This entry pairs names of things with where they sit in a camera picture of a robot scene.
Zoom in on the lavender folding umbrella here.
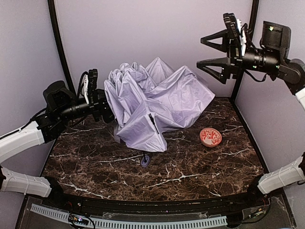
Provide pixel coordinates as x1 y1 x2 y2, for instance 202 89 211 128
104 58 215 152

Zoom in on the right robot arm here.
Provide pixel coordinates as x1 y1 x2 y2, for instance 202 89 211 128
196 18 305 197

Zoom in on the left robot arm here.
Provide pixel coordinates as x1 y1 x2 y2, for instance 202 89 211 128
0 81 114 198

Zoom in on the red patterned ceramic bowl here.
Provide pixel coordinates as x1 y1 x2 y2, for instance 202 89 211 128
200 127 222 147

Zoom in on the small circuit board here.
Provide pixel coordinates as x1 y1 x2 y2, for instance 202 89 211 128
68 214 89 226

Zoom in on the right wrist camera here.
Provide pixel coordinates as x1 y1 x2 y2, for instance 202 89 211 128
223 13 250 57

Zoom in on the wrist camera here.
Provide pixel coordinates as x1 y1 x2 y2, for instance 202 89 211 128
223 13 250 57
77 69 98 105

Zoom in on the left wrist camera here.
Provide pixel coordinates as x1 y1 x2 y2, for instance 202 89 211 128
77 69 98 105

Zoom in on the right black frame post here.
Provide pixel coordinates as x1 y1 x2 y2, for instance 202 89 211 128
230 0 260 100

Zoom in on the black frame post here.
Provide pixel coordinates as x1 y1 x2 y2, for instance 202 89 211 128
230 0 260 100
47 0 76 94

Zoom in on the grey slotted cable duct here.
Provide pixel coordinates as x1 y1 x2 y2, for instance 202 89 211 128
30 204 228 229

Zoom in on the left black frame post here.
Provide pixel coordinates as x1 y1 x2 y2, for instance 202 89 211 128
47 0 76 94

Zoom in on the black front rail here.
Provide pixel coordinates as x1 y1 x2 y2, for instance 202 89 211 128
55 194 250 215

